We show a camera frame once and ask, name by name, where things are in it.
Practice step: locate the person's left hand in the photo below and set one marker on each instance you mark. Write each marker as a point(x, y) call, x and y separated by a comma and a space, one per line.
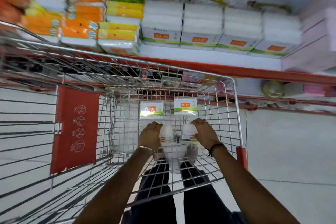
point(148, 137)

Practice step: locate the person's right hand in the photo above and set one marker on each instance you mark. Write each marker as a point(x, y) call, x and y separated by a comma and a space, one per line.
point(207, 134)

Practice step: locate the person's left fingers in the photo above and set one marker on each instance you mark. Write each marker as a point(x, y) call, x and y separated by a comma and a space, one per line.
point(157, 127)

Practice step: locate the person's right fingers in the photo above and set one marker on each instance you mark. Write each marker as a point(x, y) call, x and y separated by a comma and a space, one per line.
point(200, 123)

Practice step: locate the white cotton packet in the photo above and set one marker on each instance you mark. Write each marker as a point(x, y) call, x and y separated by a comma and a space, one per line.
point(167, 135)
point(188, 132)

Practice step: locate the person's right forearm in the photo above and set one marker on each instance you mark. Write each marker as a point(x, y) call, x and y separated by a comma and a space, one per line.
point(249, 192)

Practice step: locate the person's left forearm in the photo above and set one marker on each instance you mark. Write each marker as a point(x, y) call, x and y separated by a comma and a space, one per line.
point(118, 189)

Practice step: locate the white green cotton bud box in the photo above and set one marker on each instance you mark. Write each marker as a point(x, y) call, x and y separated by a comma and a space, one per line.
point(185, 106)
point(151, 110)

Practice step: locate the silver bangle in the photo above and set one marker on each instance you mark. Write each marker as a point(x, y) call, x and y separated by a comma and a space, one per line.
point(147, 148)

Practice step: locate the black wrist band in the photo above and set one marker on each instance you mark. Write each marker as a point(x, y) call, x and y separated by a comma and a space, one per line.
point(216, 146)

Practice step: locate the person's right shoe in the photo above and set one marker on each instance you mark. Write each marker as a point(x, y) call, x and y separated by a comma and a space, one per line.
point(192, 153)

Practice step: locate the row of small assorted items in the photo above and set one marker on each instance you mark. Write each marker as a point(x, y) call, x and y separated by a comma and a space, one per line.
point(189, 78)

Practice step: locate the person's dark trousers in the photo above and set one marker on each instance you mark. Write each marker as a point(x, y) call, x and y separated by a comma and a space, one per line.
point(157, 195)

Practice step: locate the red-edged store shelf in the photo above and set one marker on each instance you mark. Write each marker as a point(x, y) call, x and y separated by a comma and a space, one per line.
point(262, 73)

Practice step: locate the yellow round container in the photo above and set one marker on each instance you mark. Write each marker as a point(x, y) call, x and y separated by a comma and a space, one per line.
point(273, 89)

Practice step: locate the red plastic cart seat flap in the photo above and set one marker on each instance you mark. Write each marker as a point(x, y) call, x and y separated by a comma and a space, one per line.
point(76, 132)

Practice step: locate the row of white cotton packs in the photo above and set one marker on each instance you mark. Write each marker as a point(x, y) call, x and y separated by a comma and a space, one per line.
point(202, 27)

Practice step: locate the stack of yellow-topped packets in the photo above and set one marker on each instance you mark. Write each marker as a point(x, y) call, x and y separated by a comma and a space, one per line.
point(119, 34)

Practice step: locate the pink packet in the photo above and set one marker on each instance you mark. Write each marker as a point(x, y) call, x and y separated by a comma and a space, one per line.
point(319, 90)

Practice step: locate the stack of orange packets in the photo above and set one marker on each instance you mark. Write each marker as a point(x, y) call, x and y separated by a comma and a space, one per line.
point(78, 25)

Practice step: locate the stack of pink packets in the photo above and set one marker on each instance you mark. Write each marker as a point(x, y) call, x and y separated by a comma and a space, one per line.
point(317, 42)

